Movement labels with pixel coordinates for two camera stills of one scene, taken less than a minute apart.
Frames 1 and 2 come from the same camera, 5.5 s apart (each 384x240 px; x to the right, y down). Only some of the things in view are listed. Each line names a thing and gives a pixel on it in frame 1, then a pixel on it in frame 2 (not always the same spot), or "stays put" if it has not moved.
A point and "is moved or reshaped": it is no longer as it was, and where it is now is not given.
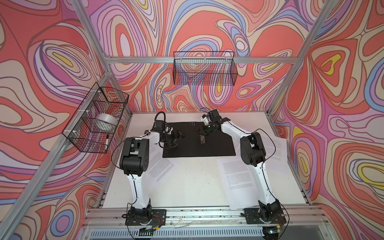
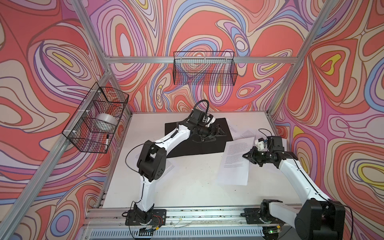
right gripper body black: [210, 127] -> [262, 156]
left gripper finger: [169, 145] -> [209, 138]
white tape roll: [104, 122] stays put
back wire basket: [204, 68] stays put
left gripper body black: [170, 138] -> [204, 131]
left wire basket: [93, 126] stays put
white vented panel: [183, 233] stays put
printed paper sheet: [239, 183] is moved or reshaped
